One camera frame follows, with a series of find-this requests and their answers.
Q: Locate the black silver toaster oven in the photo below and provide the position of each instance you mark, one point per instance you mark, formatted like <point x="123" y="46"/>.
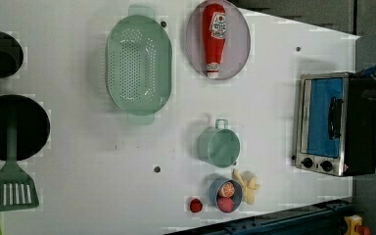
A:
<point x="336" y="128"/>

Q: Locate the grey oval plate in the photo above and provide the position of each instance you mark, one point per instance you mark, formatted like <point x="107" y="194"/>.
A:
<point x="237" y="45"/>

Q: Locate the yellow red toy object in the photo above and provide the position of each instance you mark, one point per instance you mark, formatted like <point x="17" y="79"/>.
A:
<point x="355" y="226"/>

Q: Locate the peeled banana toy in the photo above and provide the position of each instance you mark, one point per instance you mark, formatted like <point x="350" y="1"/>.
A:
<point x="249" y="183"/>

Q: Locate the red ketchup bottle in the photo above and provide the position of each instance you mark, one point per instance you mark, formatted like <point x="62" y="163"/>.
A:
<point x="214" y="27"/>

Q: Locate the green metal mug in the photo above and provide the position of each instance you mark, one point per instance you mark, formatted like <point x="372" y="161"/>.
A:
<point x="218" y="145"/>

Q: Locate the orange slice toy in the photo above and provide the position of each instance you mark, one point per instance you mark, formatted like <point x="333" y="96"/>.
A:
<point x="226" y="190"/>

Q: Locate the small blue bowl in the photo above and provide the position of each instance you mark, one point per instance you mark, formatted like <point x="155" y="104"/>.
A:
<point x="213" y="192"/>

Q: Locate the red strawberry toy in bowl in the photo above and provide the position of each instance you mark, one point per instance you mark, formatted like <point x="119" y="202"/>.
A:
<point x="225" y="204"/>

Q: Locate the red strawberry toy on table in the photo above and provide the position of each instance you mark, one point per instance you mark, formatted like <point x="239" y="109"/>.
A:
<point x="195" y="205"/>

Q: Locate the green perforated colander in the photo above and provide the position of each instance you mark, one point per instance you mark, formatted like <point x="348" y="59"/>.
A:
<point x="138" y="65"/>

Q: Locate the large black cup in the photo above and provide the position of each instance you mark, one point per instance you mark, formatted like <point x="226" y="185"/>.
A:
<point x="33" y="126"/>

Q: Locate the green slotted spatula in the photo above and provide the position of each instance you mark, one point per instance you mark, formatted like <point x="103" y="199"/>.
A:
<point x="17" y="188"/>

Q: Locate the blue metal frame rail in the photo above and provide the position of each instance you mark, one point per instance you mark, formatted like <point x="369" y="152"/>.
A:
<point x="319" y="219"/>

